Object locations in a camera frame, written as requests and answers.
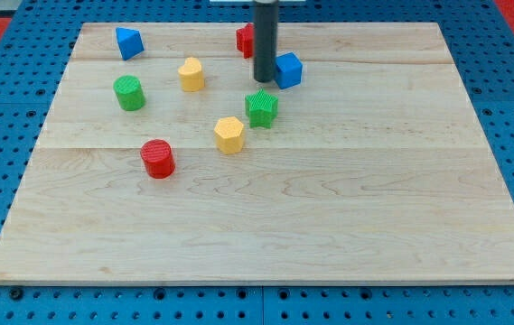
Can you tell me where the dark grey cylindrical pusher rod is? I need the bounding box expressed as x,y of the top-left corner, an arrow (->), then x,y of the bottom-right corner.
253,0 -> 279,83

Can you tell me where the green cylinder block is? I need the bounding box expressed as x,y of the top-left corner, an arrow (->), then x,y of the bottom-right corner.
113,75 -> 146,111

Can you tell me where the green star block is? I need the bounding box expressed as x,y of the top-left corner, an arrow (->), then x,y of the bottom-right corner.
245,89 -> 278,129

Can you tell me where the yellow heart block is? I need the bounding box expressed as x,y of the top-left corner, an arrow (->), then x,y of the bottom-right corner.
177,57 -> 205,92

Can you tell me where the blue triangular prism block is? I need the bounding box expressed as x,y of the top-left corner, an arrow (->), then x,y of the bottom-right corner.
116,27 -> 145,60

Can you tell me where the light wooden board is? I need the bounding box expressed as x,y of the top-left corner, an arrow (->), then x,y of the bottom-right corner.
0,23 -> 514,286

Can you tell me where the blue cube block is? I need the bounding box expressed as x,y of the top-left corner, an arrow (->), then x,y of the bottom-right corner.
275,52 -> 303,89

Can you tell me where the red cylinder block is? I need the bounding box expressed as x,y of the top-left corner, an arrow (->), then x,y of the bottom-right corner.
140,139 -> 175,179

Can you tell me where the yellow hexagon block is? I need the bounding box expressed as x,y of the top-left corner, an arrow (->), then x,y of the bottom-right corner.
214,116 -> 245,154

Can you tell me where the red star block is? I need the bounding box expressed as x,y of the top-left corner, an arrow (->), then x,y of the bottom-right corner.
236,23 -> 254,59

